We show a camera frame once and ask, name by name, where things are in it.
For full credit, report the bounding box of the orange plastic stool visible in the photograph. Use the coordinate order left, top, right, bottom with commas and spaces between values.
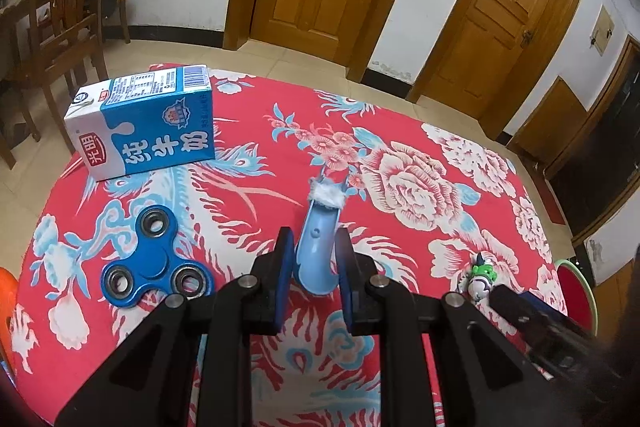
0, 267, 21, 380

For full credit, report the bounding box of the dark metal door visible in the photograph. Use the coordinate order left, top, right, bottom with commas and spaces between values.
544, 34, 640, 250

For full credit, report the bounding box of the blue fidget spinner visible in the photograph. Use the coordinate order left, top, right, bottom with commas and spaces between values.
98, 206, 216, 310

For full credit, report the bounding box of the red chair with green frame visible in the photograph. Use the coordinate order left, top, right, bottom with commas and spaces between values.
552, 258, 597, 335

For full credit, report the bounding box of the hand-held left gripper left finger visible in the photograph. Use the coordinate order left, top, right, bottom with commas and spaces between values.
55, 227, 295, 427

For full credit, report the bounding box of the blue white milk carton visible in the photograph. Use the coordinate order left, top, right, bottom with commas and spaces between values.
64, 64, 217, 182

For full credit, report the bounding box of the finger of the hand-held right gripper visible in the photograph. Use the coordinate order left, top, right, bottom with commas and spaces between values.
489, 284, 613, 383

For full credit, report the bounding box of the green purple toy figure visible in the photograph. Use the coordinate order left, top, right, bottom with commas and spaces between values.
459, 252, 499, 308

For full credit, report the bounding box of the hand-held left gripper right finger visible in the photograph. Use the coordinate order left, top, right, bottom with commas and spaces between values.
335, 227, 586, 427

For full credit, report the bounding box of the wooden dining table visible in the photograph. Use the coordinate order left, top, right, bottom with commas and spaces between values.
0, 0, 38, 82

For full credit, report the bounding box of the wall electrical panel box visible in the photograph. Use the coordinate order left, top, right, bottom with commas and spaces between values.
589, 5, 616, 58

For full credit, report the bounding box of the red floral tablecloth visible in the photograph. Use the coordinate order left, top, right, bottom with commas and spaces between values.
7, 64, 596, 427

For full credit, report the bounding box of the red doormat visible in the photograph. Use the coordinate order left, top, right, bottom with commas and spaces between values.
541, 174, 567, 226

